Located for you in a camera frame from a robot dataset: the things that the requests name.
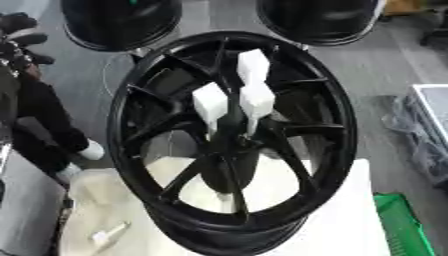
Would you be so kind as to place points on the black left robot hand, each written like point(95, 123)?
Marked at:
point(16, 40)

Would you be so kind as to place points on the black spoked wheel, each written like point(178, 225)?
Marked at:
point(326, 110)

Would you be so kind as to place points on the person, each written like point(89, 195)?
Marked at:
point(46, 113)

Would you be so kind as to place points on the black round tyre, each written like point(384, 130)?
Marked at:
point(119, 23)
point(318, 20)

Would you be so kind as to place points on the tan cardboard box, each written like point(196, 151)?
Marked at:
point(402, 6)

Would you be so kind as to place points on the black office chair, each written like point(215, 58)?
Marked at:
point(436, 31)

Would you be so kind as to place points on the white framed bin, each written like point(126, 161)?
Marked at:
point(434, 106)

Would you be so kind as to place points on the green plastic crate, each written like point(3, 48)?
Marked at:
point(402, 226)

